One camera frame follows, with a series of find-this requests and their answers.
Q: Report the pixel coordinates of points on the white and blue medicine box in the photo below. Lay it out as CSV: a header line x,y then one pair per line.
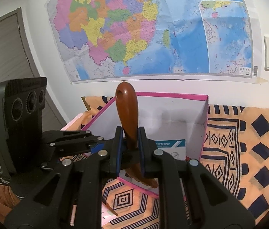
x,y
172,148

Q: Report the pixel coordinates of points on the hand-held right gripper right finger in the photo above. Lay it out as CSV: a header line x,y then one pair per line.
x,y
142,148

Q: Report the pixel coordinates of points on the colourful wall map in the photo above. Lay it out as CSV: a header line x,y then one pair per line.
x,y
184,40

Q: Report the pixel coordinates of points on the grey-brown door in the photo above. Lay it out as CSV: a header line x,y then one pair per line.
x,y
3,52

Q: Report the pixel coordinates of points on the brown wooden spoon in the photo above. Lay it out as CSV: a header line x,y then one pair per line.
x,y
127,109

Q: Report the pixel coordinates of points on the pink mat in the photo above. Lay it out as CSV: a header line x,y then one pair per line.
x,y
73,122

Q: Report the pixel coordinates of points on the pink-edged white cardboard box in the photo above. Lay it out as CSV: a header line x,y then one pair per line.
x,y
172,114

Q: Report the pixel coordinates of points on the orange patterned blanket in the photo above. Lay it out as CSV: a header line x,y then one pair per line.
x,y
244,136

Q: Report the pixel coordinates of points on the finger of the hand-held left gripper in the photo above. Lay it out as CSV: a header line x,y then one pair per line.
x,y
77,146
67,136

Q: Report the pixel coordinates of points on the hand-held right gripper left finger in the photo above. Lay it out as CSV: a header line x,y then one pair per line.
x,y
119,148

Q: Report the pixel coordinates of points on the pink packet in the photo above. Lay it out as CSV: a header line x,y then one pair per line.
x,y
107,216

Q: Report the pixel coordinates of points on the beige masking tape strip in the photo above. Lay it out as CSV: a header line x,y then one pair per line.
x,y
262,80

